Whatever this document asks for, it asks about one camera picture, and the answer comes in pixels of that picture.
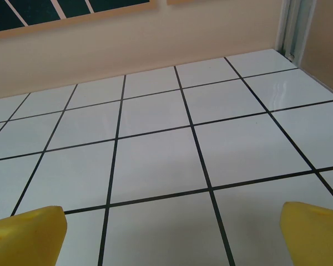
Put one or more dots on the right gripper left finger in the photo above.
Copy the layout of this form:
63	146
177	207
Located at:
25	238

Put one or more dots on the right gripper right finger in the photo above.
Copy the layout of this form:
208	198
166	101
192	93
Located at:
316	238

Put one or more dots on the aluminium corner post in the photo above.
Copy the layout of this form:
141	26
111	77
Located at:
294	27

